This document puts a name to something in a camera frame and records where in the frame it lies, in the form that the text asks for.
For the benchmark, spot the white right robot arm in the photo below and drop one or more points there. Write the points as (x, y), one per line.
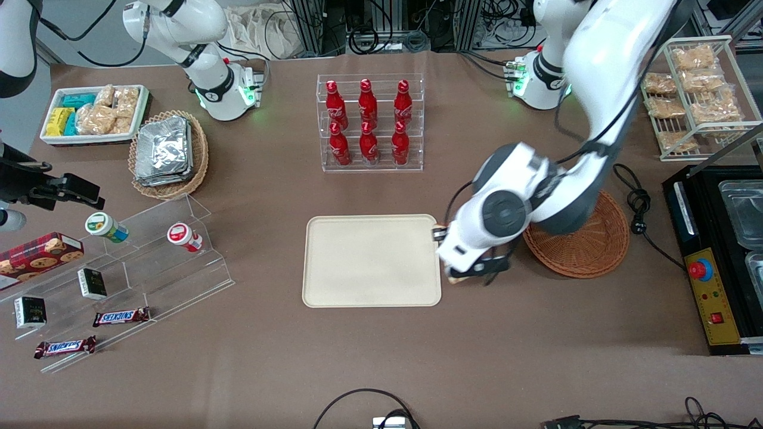
(220, 89)

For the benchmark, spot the clear acrylic bottle rack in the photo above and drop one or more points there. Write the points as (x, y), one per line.
(369, 168)

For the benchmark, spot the red cola bottle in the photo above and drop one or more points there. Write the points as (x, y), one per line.
(400, 146)
(340, 148)
(369, 146)
(335, 101)
(403, 101)
(368, 100)

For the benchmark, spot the clear-wrapped rice cracker pack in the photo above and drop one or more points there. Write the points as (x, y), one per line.
(127, 101)
(105, 95)
(95, 119)
(122, 125)

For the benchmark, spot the bagged fried snack pack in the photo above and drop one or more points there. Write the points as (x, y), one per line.
(715, 110)
(675, 141)
(692, 57)
(660, 83)
(664, 107)
(702, 80)

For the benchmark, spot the round brown wicker basket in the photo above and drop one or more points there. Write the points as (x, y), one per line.
(587, 256)

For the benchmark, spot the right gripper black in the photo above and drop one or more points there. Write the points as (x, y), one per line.
(19, 179)

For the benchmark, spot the beige rectangular tray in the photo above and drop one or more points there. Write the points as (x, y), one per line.
(371, 261)

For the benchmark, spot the steel food pan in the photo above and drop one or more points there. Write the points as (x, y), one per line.
(745, 211)
(756, 286)

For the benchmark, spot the white rectangular snack bin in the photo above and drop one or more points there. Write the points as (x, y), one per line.
(89, 139)

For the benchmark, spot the teal snack packet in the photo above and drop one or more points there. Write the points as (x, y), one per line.
(71, 125)
(78, 99)

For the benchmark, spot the white cloth bag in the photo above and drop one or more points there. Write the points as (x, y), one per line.
(262, 30)

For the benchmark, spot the clear acrylic tiered stand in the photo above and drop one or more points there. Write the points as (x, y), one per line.
(173, 280)

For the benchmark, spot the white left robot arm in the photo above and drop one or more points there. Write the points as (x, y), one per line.
(602, 71)

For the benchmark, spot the red-lid yogurt cup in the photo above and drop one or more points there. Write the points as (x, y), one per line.
(182, 235)

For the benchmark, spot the red emergency stop button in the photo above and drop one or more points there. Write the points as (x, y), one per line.
(700, 270)

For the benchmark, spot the small silver device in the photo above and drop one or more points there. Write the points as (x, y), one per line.
(390, 423)

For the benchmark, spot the stack of foil packs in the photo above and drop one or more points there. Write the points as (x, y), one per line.
(164, 152)

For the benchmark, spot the green-lid yogurt cup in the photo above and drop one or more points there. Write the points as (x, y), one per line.
(102, 225)

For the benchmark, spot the oval wicker basket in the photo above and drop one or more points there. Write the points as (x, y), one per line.
(199, 158)

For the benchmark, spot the red tartan cookie box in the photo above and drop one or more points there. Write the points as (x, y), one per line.
(36, 256)

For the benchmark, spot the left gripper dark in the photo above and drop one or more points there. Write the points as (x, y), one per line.
(438, 234)

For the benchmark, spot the Snickers chocolate bar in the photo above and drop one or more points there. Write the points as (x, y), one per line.
(121, 317)
(64, 347)

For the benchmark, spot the small black carton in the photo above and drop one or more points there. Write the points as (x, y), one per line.
(92, 283)
(30, 312)

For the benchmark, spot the black metal machine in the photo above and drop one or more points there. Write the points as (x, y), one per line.
(706, 202)

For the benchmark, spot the triangular sandwich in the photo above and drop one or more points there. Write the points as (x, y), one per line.
(458, 279)

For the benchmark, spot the yellow control panel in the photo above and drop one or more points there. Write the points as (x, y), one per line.
(718, 298)

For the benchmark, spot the yellow snack packet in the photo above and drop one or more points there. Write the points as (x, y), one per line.
(58, 121)

